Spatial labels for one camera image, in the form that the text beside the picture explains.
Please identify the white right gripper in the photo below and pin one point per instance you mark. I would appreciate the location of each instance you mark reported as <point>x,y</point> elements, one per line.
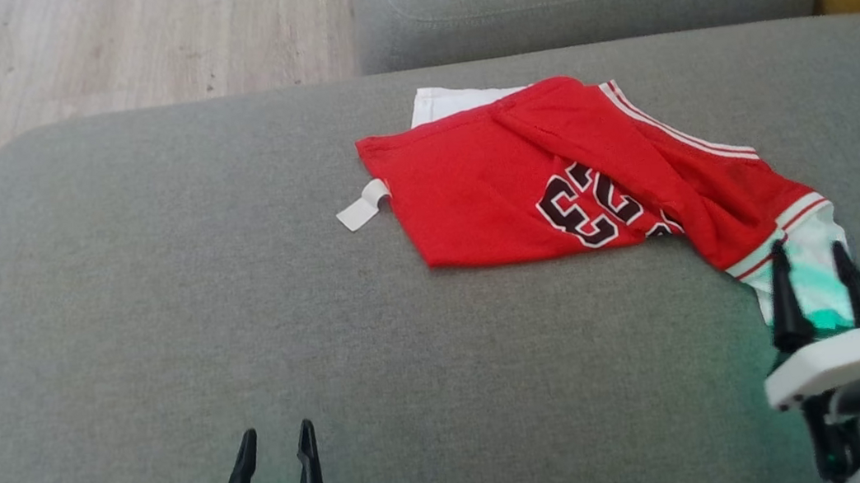
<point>837,366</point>

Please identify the red basketball jersey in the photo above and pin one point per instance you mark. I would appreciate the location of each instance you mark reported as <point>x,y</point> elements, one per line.
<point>474,194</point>

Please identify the large grey sofa seat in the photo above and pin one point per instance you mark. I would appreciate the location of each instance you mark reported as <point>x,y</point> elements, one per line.
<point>162,351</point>

